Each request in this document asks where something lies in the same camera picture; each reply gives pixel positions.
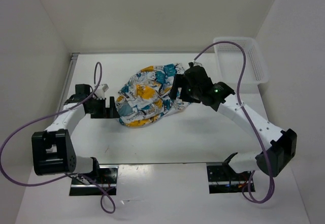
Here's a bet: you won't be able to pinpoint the patterned white teal yellow shorts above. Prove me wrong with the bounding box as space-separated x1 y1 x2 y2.
115 63 190 127

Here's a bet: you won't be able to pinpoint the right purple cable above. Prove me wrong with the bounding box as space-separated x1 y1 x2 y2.
193 42 275 204

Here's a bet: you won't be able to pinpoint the white plastic basket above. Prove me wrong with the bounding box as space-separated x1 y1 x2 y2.
212 36 270 85

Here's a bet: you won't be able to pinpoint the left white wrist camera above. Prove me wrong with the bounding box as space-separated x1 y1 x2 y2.
93 84 109 99

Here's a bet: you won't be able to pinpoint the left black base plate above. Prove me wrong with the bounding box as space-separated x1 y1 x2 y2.
69 165 119 197

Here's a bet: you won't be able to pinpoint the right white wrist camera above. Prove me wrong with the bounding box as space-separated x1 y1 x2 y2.
188 60 202 68

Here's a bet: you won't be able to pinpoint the aluminium table edge rail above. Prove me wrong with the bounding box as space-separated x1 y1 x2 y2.
60 53 80 104

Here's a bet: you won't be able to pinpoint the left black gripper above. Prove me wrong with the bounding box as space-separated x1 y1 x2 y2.
87 96 119 118

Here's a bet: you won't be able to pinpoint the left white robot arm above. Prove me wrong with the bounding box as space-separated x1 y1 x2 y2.
31 84 119 183

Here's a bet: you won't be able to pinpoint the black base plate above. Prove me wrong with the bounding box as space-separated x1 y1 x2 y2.
69 165 119 197
206 164 251 194

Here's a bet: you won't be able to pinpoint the purple cable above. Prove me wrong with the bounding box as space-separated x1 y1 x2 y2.
193 42 275 204
0 61 116 213

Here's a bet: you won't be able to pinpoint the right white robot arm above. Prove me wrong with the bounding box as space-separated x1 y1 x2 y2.
170 66 297 180

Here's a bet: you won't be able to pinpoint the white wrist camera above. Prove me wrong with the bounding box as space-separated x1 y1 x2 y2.
93 84 109 99
188 60 202 68

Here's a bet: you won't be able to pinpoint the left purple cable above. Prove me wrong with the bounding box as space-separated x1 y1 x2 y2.
0 61 116 213

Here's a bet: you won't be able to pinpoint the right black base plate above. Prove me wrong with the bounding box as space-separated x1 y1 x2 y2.
206 164 251 194

